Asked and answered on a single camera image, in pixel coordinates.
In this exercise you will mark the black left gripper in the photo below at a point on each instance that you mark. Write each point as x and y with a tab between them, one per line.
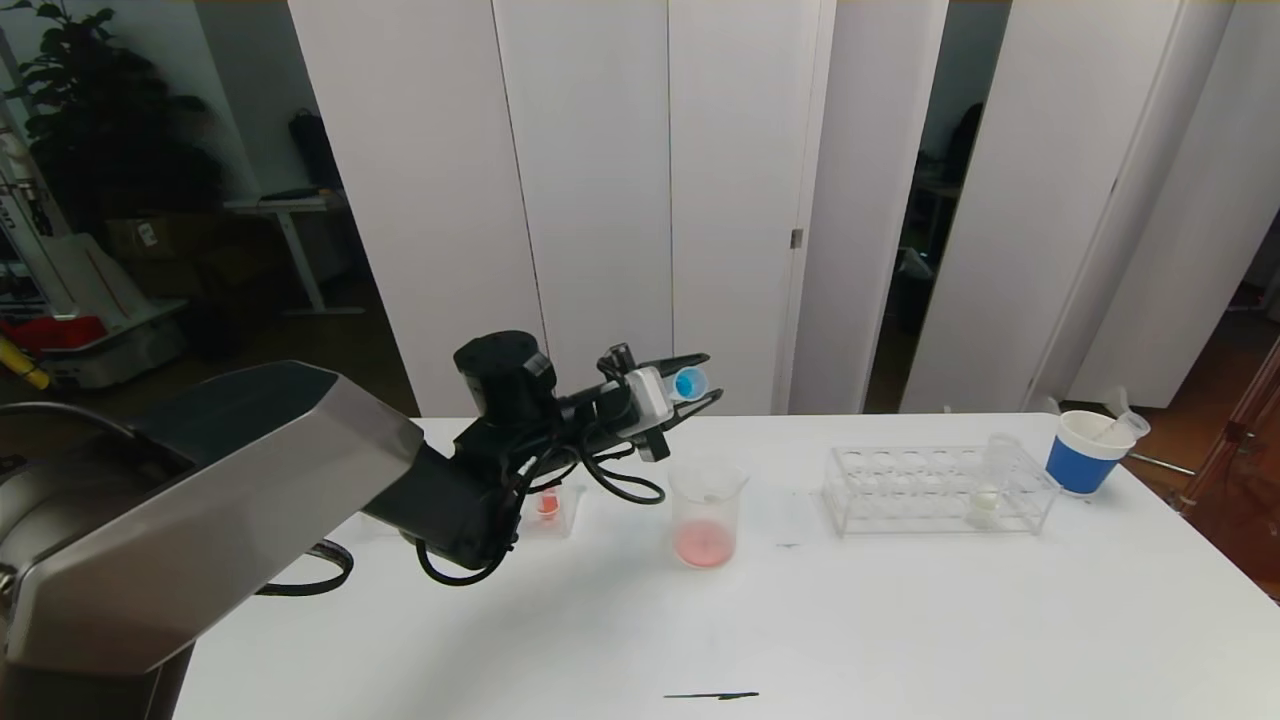
646	398

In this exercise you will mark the test tube with blue pigment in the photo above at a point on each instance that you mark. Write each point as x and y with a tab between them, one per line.
690	384

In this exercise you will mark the test tube with red pigment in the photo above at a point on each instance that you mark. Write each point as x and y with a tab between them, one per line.
547	505
1125	428

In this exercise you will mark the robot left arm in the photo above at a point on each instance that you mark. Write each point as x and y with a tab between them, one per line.
200	520

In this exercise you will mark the clear glass beaker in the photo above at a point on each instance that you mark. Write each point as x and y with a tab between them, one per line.
705	545

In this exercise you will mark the clear acrylic test tube rack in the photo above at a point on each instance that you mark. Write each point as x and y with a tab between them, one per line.
920	495
565	515

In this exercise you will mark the test tube with yellow pigment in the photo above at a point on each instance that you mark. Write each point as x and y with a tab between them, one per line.
982	505

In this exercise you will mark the white three-panel folding screen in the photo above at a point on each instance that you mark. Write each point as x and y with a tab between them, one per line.
590	200

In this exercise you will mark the white partition panel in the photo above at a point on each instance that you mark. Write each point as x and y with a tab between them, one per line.
1050	100
860	150
1220	150

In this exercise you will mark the white paper cup blue sleeve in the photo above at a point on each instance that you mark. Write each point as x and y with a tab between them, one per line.
1080	468

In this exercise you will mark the white standing desk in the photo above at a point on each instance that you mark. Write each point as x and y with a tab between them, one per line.
290	205

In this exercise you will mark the black backpack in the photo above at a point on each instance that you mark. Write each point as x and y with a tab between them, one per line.
315	150

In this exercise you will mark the white partition foot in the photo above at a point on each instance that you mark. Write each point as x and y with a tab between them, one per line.
1115	400

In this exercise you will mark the cardboard box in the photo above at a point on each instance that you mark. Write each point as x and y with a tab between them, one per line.
150	238

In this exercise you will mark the white equipment base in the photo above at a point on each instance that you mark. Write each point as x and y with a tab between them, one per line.
120	350

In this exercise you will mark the brown wooden stand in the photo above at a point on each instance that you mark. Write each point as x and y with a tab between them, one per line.
1240	480

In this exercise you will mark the white leaning board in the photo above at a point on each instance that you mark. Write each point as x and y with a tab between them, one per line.
85	278

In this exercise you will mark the dark green potted plant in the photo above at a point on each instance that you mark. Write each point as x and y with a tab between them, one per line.
100	110

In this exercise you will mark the yellow tool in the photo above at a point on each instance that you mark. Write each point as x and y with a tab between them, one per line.
22	368

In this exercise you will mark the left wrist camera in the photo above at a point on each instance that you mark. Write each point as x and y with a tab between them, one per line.
648	400

